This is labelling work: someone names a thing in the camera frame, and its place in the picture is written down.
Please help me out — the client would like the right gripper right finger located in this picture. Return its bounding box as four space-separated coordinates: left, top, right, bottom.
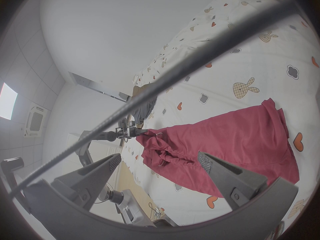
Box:
197 151 267 212

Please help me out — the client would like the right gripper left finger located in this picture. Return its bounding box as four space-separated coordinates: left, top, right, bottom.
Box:
51 153 122 212

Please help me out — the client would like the red shirt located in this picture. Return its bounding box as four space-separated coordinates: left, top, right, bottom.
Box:
136 98 300 199

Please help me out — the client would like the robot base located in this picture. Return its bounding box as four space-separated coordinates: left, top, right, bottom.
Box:
96 181 181 228

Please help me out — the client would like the grey garment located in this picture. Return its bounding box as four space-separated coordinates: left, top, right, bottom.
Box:
131 94 158 125

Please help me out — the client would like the ceiling air conditioner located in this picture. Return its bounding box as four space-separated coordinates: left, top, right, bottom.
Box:
23 103 49 138

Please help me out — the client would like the bed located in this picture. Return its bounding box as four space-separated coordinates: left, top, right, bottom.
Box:
114 0 320 227

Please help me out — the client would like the ceiling light panel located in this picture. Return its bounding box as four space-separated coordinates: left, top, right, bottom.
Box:
0 82 18 121

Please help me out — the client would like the white printed quilt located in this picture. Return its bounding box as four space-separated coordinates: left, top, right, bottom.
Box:
132 0 275 87

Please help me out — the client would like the black cable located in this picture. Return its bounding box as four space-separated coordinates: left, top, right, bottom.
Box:
11 0 302 200

